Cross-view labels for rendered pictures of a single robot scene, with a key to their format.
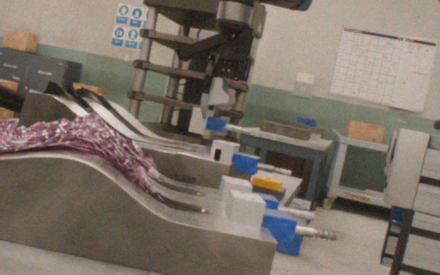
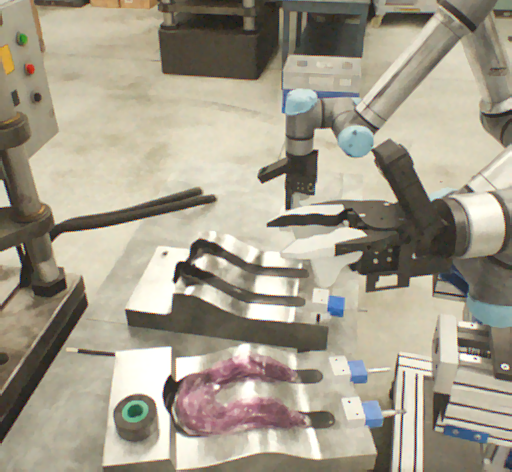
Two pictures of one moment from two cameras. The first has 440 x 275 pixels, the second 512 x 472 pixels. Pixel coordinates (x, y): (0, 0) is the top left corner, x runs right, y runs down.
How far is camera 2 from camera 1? 84 cm
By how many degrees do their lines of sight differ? 31
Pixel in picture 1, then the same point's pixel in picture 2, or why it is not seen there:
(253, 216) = (359, 423)
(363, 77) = not seen: outside the picture
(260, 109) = not seen: outside the picture
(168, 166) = (287, 328)
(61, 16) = not seen: outside the picture
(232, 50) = (302, 171)
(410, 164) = (447, 376)
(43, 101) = (186, 298)
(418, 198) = (452, 390)
